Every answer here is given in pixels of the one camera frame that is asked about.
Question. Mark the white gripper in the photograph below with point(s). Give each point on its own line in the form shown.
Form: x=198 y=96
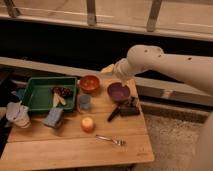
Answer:
x=122 y=70

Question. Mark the orange bowl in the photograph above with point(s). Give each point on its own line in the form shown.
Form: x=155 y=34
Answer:
x=89 y=83

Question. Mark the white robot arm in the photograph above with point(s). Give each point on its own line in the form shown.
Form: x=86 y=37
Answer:
x=195 y=71

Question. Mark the purple bowl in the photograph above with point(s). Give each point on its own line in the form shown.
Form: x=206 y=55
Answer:
x=117 y=92

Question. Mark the brown pinecone-like object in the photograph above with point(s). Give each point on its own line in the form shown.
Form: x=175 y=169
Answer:
x=62 y=91

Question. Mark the orange apple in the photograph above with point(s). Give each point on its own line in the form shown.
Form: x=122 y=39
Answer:
x=87 y=124

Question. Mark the beige wooden piece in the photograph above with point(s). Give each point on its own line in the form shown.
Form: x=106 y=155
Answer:
x=57 y=99

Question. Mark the silver fork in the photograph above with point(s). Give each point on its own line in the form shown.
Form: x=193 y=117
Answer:
x=115 y=141

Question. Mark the blue sponge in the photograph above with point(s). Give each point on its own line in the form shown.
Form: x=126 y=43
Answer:
x=54 y=117

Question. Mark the green plastic tray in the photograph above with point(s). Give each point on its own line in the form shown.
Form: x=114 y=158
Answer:
x=38 y=96

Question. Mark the blue cloth piece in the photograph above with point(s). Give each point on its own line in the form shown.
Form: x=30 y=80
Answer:
x=19 y=93

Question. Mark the black object at left edge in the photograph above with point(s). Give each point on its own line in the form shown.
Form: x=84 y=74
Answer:
x=7 y=87

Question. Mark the blue cup with red ring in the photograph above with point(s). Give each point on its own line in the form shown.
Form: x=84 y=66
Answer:
x=83 y=103

